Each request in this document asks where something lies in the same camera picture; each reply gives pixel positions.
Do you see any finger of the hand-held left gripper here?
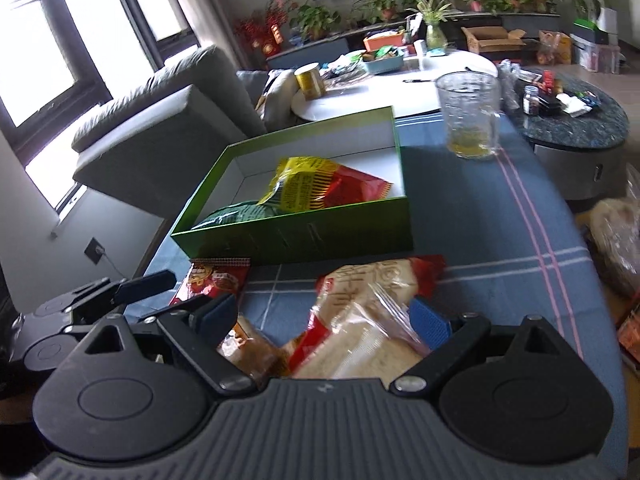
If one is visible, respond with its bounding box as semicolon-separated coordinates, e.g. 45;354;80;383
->
70;269;178;311

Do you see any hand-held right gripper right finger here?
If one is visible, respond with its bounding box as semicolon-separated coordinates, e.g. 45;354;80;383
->
390;297;553;396

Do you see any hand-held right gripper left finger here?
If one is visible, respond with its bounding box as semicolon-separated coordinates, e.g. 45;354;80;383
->
82;292;258;396

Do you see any clear red-edged cake packet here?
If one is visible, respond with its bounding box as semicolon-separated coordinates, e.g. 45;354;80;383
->
282;255;446;381

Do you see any green cardboard box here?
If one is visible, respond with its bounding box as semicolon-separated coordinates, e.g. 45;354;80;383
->
170;105;416;267

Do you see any green snack packet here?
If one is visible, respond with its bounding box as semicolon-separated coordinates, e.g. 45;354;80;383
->
192;200;296;233

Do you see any blue checked tablecloth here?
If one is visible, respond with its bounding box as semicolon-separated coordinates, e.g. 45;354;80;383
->
135;110;628;480

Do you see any yellow and red snack packet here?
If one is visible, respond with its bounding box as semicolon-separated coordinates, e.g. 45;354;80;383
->
257;156;393;213

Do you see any grey armchair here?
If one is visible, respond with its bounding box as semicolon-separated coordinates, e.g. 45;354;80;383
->
70;44;268;221

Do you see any clear plastic bag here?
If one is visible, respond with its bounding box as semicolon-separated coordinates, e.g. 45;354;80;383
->
585;197;640;301

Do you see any clear plastic pitcher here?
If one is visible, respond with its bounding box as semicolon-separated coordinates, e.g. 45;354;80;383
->
434;71;502;161

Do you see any white cushion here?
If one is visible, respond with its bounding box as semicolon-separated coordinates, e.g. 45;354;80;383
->
255;67;301;133

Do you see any white round coffee table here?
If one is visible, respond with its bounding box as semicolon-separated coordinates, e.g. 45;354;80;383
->
291;50;501;123

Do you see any dark marble round table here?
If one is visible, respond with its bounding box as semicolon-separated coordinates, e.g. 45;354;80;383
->
500;67;631;201

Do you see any yellow can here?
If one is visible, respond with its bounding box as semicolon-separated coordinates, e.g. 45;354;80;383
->
294;62;327;101

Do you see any window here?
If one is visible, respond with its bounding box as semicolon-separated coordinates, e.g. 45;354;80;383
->
0;0;201;211

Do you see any blue tray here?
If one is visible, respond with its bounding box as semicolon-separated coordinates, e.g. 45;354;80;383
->
361;52;405;75

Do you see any red decorative plant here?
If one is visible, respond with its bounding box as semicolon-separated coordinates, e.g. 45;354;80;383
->
235;0;296;56

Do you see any curtain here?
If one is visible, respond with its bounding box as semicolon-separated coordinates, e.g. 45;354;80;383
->
165;0;216;51

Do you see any open cardboard box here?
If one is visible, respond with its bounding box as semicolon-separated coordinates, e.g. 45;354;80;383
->
461;26;528;56

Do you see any spider plant in glass vase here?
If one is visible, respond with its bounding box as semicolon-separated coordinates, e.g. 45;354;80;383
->
405;0;453;51

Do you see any television console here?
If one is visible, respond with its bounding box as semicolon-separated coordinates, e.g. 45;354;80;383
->
265;12;561;71

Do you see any orange bag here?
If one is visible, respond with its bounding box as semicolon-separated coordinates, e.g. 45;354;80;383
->
537;30;573;66

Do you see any small potted green plant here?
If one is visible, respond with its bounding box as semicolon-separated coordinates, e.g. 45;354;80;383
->
290;5;341;41

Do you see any clear plastic storage box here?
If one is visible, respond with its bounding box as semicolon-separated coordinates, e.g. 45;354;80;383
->
570;35;621;73

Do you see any bushy potted green plant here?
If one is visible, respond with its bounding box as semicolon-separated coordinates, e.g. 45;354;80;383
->
370;0;426;21

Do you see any white and green appliance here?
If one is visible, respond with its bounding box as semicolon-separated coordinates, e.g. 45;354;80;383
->
570;7;621;46

